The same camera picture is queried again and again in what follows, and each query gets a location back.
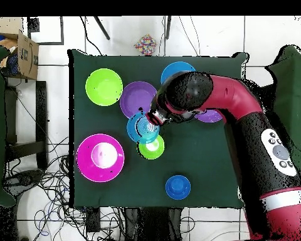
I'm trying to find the small light blue bowl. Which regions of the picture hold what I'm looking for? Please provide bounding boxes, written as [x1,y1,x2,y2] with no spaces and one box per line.
[126,112,161,146]

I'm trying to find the small green bowl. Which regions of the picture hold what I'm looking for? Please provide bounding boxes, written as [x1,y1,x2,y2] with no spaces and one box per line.
[137,134,166,161]

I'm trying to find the purple bowl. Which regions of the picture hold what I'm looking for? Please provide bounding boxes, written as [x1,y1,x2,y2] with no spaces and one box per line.
[194,109,224,124]
[119,80,159,121]

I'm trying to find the large blue bowl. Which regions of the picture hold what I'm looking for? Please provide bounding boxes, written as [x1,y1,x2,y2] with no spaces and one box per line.
[160,61,198,85]

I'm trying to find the dark green table cloth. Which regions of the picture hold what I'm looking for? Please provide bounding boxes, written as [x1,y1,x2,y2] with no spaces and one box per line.
[67,48,249,209]

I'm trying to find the large green bowl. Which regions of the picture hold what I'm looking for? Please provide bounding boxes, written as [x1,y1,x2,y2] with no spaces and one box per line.
[85,68,124,107]

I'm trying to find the large pink bowl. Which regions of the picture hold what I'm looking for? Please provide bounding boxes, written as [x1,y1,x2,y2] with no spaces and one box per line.
[76,132,126,183]

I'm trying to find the small dark blue bowl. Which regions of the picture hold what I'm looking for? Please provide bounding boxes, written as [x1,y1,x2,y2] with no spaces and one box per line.
[165,174,192,201]

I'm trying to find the multicoloured bundle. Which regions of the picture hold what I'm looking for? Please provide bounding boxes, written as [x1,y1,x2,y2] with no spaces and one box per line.
[134,33,157,56]

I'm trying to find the cardboard box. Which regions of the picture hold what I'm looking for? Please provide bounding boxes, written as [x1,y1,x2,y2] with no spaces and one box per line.
[0,31,40,81]

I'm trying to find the black bench frame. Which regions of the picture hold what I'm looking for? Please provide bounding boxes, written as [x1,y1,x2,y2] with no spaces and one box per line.
[4,80,50,171]

